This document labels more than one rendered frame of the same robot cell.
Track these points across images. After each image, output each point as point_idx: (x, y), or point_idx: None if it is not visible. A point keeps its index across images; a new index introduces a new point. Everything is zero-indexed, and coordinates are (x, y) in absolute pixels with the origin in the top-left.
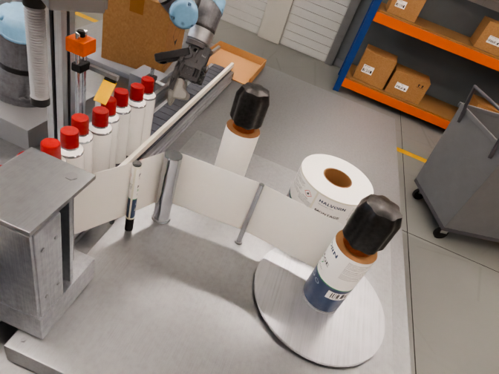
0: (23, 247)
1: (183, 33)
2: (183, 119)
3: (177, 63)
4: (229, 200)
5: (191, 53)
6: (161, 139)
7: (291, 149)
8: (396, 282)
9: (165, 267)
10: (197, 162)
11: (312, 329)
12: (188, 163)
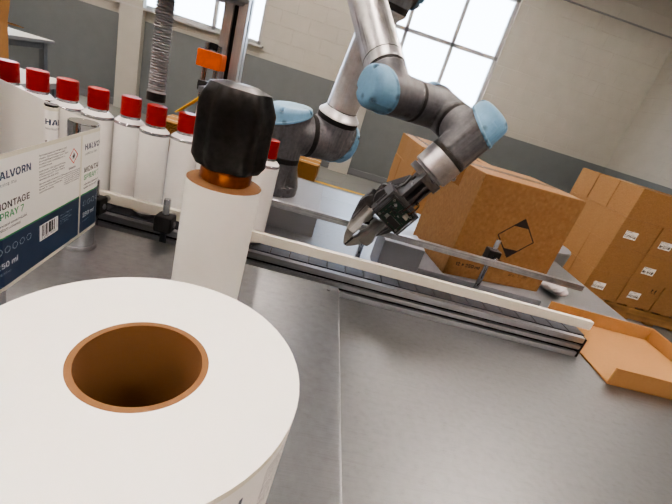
0: None
1: (545, 260)
2: (351, 275)
3: (380, 187)
4: (35, 212)
5: (407, 180)
6: (276, 256)
7: (489, 484)
8: None
9: None
10: (79, 137)
11: None
12: (86, 145)
